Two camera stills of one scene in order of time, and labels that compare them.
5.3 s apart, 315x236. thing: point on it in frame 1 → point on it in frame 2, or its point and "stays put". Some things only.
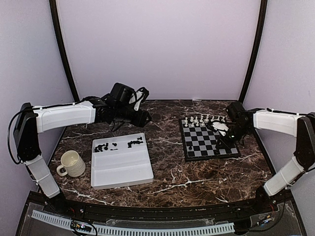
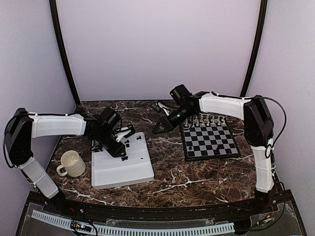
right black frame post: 251,71 stays put
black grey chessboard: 200,139 stays put
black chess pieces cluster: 135,142 → 128,145
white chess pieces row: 194,121 stays put
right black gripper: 226,145 → 167,124
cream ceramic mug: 74,165 stays put
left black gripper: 140,120 → 120,148
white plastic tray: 120,161 stays put
